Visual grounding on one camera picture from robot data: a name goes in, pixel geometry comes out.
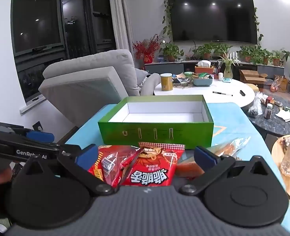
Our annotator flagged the white round table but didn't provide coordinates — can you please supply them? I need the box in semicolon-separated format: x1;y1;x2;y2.
153;75;255;109

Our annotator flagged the red flower plant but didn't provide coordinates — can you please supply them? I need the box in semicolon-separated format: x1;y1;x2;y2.
132;34;165;65

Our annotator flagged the white paper napkin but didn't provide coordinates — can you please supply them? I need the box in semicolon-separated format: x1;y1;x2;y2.
275;109;290;122

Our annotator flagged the person's left hand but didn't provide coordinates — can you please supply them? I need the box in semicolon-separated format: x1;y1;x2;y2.
0;168;13;185

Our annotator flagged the grey sofa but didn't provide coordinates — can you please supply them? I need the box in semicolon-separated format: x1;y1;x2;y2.
38;49;161;128

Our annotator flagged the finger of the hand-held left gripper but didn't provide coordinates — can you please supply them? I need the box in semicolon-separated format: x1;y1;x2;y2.
12;127;55;143

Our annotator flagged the dark window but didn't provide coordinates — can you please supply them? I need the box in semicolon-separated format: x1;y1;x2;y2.
11;0;117;104

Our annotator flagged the green cardboard box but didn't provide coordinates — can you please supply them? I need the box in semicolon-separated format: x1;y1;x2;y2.
98;95;214;150

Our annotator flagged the red cartoon snack packet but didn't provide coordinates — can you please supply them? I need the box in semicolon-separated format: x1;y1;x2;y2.
122;142;185;186

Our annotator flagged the grey television cabinet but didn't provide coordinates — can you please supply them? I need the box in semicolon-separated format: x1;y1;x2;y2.
144;59;285;74

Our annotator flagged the bushy potted green plant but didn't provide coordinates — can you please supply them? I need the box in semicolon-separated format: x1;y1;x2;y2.
238;45;273;65

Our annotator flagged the red yellow striped snack packet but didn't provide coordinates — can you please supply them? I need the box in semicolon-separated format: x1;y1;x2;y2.
87;145;140;186

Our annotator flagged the orange tissue box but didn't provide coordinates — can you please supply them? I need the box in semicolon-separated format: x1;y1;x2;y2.
195;60;215;74

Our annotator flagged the open cardboard box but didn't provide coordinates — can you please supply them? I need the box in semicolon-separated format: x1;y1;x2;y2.
239;69;268;89

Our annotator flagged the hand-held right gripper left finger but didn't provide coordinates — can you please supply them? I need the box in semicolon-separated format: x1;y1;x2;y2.
14;145;113;195

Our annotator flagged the white curtain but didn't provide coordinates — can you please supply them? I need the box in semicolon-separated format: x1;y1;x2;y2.
108;0;136;62

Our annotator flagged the yellow can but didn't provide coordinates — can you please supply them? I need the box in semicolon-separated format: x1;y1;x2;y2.
160;73;173;91

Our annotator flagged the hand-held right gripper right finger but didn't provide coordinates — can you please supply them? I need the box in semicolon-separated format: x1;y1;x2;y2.
179;146;273;196

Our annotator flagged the wall television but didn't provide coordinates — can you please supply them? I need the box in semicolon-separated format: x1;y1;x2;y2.
167;0;258;45

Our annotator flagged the small potted green plant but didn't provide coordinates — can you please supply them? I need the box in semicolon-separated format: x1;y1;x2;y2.
271;50;285;66

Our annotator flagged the blue basket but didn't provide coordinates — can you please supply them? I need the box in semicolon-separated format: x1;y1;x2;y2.
192;75;214;86

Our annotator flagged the glass vase with plant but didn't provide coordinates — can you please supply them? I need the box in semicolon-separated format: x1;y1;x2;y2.
217;50;239;79

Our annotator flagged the dark marble round table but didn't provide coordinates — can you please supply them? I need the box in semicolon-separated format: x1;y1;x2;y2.
247;95;290;142

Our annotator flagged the clear plastic bag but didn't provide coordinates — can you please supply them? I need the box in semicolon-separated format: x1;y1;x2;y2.
248;92;268;117

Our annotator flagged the brown spice jar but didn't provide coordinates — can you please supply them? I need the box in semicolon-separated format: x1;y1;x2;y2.
264;103;273;120

